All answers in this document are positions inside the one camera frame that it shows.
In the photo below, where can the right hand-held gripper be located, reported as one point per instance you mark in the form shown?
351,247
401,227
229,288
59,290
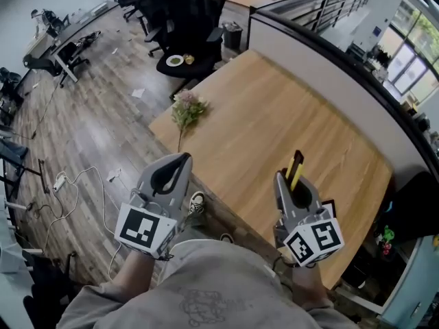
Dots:
313,240

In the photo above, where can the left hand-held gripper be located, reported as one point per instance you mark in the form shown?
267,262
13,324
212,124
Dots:
139,230

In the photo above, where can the yellow black utility knife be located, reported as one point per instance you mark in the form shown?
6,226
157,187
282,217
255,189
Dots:
295,170

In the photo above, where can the person's right forearm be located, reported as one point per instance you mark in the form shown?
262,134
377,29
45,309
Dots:
308,286

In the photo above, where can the person's left forearm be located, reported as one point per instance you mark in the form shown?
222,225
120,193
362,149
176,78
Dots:
135,271

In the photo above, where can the black white card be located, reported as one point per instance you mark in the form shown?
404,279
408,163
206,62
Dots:
328,207

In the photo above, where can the person's black white shoe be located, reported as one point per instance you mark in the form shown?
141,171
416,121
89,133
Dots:
196,202
227,238

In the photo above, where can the person's olive trouser leg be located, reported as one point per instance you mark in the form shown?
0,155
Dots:
195,222

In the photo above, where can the pink flower bouquet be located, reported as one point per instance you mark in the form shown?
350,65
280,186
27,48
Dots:
188,110

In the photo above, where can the wooden table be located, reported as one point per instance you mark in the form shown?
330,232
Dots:
274,115

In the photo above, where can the green toy figure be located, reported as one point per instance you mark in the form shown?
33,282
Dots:
388,233

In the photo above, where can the white power strip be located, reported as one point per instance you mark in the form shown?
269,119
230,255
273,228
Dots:
59,182

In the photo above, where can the person's grey shirt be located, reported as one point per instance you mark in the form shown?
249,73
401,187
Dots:
212,286

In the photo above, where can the white plate with green food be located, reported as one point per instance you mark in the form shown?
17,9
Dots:
175,60

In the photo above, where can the yellow food item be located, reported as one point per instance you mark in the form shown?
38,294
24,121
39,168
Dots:
188,59

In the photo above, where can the white partition with black rim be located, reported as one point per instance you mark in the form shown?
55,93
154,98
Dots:
343,81

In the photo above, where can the light blue cabinet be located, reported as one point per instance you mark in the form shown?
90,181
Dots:
415,286

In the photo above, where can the large black office chair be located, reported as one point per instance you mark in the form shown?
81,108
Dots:
192,29

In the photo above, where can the small black office chair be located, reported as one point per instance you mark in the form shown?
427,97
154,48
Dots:
68,58

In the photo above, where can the black waste bin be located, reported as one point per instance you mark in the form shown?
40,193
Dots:
233,36

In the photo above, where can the long white desk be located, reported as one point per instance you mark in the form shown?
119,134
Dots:
44,43

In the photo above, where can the large window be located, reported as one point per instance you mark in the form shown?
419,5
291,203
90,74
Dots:
415,46

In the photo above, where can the grey metal railing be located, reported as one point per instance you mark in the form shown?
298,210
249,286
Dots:
329,9

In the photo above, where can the black office chair with armrests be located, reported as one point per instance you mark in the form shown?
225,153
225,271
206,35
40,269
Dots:
55,21

